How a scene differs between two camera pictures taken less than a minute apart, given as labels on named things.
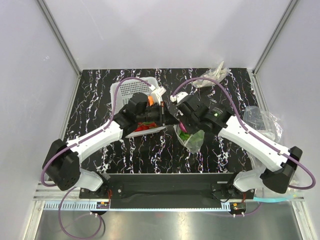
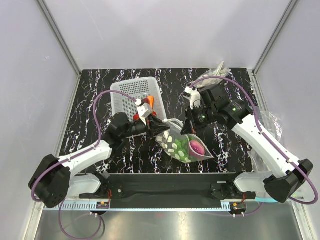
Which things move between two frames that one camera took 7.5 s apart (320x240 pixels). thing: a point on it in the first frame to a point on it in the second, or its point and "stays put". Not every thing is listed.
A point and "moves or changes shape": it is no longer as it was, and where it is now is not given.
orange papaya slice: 150,100 stays put
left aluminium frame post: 58,33 stays put
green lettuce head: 194,140 to 182,152
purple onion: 182,127 moves or changes shape
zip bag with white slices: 193,142 moves or changes shape
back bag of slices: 218,73 stays put
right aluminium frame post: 289,8 stays put
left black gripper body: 156,114 to 139,127
